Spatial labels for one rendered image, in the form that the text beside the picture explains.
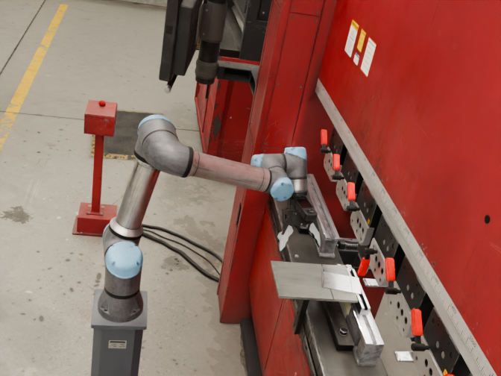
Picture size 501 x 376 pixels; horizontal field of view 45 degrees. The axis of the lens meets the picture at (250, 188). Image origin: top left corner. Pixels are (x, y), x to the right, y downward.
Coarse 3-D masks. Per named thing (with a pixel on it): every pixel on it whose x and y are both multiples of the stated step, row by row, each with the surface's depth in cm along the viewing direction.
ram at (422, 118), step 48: (384, 0) 188; (432, 0) 156; (480, 0) 133; (336, 48) 232; (384, 48) 185; (432, 48) 153; (480, 48) 131; (336, 96) 226; (384, 96) 181; (432, 96) 151; (480, 96) 130; (384, 144) 178; (432, 144) 149; (480, 144) 128; (432, 192) 146; (480, 192) 126; (432, 240) 144; (480, 240) 125; (432, 288) 142; (480, 288) 123; (480, 336) 121
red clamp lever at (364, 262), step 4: (364, 248) 174; (368, 248) 174; (372, 248) 174; (364, 252) 174; (368, 252) 174; (372, 252) 174; (376, 252) 174; (368, 256) 175; (364, 260) 175; (368, 260) 175; (360, 264) 177; (364, 264) 176; (368, 264) 176; (360, 268) 177; (364, 268) 176; (360, 272) 177; (364, 272) 177
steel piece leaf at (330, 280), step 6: (324, 276) 200; (330, 276) 201; (336, 276) 202; (342, 276) 202; (348, 276) 203; (324, 282) 198; (330, 282) 198; (336, 282) 199; (342, 282) 199; (348, 282) 200; (330, 288) 195; (336, 288) 196; (342, 288) 197; (348, 288) 197
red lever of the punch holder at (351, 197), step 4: (348, 184) 193; (352, 184) 193; (348, 188) 193; (352, 188) 193; (348, 192) 192; (352, 192) 192; (348, 196) 192; (352, 196) 192; (348, 200) 192; (352, 200) 192; (352, 204) 191; (348, 208) 190; (352, 208) 190; (356, 208) 191
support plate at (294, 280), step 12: (276, 264) 202; (288, 264) 203; (300, 264) 204; (312, 264) 205; (276, 276) 196; (288, 276) 197; (300, 276) 198; (312, 276) 200; (288, 288) 192; (300, 288) 193; (312, 288) 194; (324, 288) 195; (324, 300) 191; (336, 300) 192; (348, 300) 192
